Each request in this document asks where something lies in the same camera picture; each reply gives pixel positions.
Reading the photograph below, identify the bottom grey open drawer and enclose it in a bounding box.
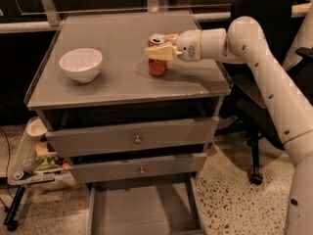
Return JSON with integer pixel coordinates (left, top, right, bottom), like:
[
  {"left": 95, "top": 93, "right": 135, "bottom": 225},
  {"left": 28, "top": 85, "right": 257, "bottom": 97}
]
[{"left": 87, "top": 173, "right": 206, "bottom": 235}]

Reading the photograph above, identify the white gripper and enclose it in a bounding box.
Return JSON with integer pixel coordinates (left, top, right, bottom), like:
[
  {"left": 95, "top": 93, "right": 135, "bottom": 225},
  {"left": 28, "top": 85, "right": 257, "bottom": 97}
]
[{"left": 145, "top": 30, "right": 201, "bottom": 62}]

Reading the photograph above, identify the middle grey drawer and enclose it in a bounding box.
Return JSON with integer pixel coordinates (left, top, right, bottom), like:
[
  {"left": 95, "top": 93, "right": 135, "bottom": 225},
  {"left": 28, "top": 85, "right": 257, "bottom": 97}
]
[{"left": 69, "top": 153, "right": 207, "bottom": 183}]

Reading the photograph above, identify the green snack bag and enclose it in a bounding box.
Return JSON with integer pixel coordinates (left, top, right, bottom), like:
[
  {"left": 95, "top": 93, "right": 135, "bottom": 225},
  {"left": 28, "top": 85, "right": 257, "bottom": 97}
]
[{"left": 35, "top": 154, "right": 62, "bottom": 171}]

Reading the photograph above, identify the black office chair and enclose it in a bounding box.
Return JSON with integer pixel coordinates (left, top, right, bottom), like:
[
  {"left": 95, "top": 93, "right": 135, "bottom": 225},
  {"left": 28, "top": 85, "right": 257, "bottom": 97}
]
[{"left": 221, "top": 0, "right": 313, "bottom": 185}]

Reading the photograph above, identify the black floor cable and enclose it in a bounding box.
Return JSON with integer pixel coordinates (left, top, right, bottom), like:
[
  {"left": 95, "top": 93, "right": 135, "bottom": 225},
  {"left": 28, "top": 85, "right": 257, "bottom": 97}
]
[{"left": 0, "top": 126, "right": 12, "bottom": 213}]

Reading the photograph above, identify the metal window railing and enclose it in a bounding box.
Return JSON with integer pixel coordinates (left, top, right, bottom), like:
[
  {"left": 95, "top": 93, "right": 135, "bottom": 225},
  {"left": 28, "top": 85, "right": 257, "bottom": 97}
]
[{"left": 0, "top": 0, "right": 313, "bottom": 35}]

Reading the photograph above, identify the white ceramic bowl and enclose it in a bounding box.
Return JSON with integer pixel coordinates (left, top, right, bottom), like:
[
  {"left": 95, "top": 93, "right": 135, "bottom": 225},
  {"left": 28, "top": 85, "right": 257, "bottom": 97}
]
[{"left": 59, "top": 48, "right": 103, "bottom": 83}]

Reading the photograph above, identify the white cup in tray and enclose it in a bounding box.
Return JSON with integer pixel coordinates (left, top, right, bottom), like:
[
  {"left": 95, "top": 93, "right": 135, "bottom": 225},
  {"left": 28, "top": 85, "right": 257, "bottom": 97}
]
[{"left": 25, "top": 117, "right": 47, "bottom": 138}]

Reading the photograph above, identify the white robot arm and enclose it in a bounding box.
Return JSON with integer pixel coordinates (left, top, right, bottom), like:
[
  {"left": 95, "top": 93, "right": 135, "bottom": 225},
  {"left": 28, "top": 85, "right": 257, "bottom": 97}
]
[{"left": 145, "top": 7, "right": 313, "bottom": 235}]

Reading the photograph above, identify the red coke can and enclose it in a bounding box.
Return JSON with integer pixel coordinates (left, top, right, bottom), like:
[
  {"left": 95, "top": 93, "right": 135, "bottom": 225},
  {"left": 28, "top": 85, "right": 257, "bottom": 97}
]
[{"left": 148, "top": 33, "right": 167, "bottom": 76}]

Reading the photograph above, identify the black tray stand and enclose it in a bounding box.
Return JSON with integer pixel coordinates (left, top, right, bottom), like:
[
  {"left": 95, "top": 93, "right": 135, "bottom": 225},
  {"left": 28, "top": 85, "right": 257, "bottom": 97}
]
[{"left": 3, "top": 186, "right": 25, "bottom": 232}]

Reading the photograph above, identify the round top drawer knob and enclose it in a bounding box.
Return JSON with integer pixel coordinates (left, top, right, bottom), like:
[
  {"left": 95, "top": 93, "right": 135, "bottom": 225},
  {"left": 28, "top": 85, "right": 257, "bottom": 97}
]
[{"left": 134, "top": 135, "right": 142, "bottom": 144}]

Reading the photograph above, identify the top grey drawer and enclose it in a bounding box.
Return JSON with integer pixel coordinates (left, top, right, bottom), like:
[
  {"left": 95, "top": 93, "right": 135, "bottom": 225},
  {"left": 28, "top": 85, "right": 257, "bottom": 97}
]
[{"left": 46, "top": 117, "right": 219, "bottom": 157}]

